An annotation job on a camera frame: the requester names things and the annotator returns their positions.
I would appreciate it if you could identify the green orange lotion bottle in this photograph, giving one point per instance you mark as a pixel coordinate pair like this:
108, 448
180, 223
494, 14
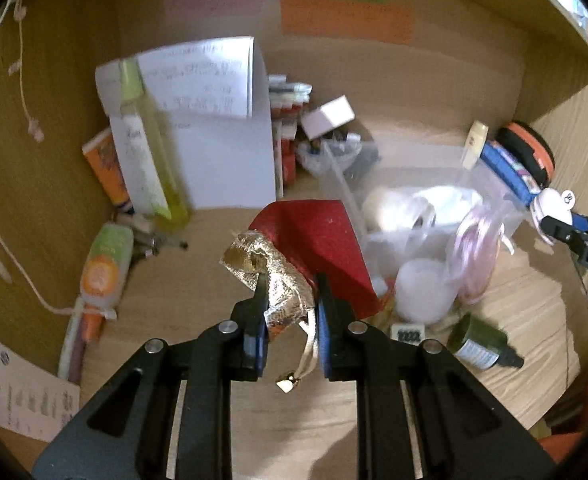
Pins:
105, 270

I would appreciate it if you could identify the orange sticky note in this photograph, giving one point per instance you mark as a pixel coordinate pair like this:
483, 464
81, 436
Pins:
346, 20

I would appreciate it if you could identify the yellow-green liquid bottle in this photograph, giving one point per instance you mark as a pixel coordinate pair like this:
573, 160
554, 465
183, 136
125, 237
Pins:
161, 160

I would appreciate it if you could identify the white squeeze tube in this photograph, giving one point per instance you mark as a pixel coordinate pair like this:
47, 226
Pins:
136, 165

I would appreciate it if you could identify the pink white toothbrush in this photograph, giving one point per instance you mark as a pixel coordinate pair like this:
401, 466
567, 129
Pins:
71, 350

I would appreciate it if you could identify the small white cardboard box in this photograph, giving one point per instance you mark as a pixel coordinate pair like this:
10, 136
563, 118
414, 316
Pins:
326, 117

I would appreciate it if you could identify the orange capped tube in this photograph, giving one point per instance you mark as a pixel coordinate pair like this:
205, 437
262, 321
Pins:
92, 327

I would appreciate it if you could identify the clear plastic storage box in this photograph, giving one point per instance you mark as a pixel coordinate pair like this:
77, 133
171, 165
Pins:
423, 160

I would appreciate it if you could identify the stack of red boxes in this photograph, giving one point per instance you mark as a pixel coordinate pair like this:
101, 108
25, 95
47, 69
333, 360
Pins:
286, 125

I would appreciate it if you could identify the blue fabric pouch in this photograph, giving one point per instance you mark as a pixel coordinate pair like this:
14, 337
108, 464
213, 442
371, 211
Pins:
506, 170

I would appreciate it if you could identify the black case with orange zipper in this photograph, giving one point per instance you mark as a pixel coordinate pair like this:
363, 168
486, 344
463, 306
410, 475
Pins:
536, 150

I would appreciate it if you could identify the white frosted ball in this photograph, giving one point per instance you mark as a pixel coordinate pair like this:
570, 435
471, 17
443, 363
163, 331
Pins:
423, 290

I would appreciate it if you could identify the pink plush with white tag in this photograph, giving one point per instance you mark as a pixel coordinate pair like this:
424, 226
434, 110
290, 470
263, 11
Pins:
553, 205

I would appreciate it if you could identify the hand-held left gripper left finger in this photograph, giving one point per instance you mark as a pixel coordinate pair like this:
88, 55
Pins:
256, 345

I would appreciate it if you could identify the printed white receipt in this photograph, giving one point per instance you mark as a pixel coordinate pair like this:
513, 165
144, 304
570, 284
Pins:
199, 80

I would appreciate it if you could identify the cream lotion tube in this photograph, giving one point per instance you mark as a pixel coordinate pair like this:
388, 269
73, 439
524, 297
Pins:
475, 145

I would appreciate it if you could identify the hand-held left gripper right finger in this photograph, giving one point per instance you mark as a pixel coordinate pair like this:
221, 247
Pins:
325, 345

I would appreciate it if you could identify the wooden desktop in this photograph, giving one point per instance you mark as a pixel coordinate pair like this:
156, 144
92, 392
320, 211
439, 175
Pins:
174, 300

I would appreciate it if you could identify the white tile with black dots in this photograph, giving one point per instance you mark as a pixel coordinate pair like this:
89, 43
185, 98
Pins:
407, 334

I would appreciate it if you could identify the orange squeeze tube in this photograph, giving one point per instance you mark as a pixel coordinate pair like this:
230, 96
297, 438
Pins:
104, 165

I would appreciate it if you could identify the printed paper leaflet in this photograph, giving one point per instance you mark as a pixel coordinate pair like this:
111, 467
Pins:
19, 395

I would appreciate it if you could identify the pile of small trinkets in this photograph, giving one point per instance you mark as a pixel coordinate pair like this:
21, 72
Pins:
324, 152

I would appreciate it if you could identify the dark green glass bottle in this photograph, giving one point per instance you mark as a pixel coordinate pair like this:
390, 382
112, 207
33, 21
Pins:
478, 342

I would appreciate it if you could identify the red felt cloth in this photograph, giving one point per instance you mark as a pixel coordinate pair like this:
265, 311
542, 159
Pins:
319, 240

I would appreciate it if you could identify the large white cardboard box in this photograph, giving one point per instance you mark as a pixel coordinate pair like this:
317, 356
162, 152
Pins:
224, 165

